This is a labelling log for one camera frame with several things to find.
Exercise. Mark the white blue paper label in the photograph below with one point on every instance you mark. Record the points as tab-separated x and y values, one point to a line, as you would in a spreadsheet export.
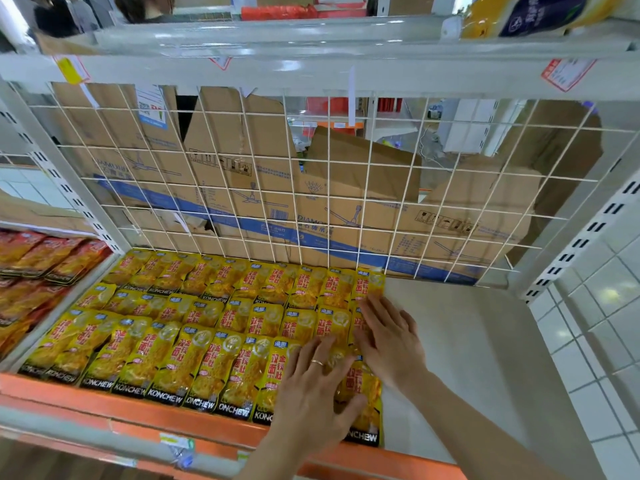
151	107

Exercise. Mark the rows of yellow packets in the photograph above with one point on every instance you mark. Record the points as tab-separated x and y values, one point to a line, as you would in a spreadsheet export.
175	324

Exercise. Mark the white metal shelf board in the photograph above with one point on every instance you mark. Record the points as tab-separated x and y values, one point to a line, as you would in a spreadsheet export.
350	57

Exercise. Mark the person's right forearm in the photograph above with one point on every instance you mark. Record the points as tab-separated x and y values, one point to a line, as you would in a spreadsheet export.
480	434

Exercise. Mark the orange shelf edge rail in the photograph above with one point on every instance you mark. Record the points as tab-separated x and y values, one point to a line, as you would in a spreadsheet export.
150	417

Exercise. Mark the yellow price tag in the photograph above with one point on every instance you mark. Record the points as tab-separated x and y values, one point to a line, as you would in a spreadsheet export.
71	69

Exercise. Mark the person's right hand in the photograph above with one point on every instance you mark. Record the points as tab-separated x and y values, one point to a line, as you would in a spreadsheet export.
395	349

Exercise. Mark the white slotted shelf upright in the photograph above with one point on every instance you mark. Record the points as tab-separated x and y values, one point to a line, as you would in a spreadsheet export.
585	234
60	179

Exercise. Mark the pile of red orange packets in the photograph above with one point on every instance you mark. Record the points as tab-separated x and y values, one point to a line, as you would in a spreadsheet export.
40	257

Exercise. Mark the blue green shelf label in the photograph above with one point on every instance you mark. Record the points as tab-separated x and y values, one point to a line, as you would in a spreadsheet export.
177	444

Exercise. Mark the red white price tag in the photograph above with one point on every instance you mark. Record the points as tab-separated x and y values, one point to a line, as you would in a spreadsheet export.
567	73

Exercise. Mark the person's left thumb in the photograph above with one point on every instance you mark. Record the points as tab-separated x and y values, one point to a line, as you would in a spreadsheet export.
354	409

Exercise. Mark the yellow snack packet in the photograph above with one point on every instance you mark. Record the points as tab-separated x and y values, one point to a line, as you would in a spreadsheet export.
367	389

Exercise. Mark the small brown cardboard box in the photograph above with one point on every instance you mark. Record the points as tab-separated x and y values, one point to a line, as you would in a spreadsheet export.
360	159

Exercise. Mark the yellow blue product bag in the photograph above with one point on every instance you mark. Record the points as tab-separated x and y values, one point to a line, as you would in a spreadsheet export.
535	14

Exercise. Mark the person's right middle finger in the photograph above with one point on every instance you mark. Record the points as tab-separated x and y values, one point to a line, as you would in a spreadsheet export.
389	310

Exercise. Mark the person's left middle finger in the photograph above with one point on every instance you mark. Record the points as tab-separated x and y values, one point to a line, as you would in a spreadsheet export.
334	359

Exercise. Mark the person's left hand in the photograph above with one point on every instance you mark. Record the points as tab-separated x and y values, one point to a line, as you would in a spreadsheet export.
307	404

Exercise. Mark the person's right thumb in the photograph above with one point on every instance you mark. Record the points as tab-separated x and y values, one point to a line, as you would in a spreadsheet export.
362	348

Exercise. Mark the person's left forearm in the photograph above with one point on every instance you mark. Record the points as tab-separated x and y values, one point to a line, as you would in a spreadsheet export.
280	462

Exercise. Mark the white paper strip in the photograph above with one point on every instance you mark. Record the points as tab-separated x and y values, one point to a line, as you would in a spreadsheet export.
351	97

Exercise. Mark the red product packet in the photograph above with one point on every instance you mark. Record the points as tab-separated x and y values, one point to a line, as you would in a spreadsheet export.
300	12

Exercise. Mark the clear price strip holder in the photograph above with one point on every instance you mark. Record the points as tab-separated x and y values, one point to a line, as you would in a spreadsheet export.
75	437

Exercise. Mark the small red white tag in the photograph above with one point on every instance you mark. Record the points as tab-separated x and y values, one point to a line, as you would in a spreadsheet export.
220	62

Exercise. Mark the person's right little finger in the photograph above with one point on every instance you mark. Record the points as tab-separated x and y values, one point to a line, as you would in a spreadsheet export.
413	328

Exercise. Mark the person's left little finger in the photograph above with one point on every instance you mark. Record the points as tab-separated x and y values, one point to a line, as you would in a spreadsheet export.
294	367

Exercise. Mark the large printed cardboard box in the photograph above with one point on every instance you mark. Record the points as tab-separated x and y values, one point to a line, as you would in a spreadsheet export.
260	194

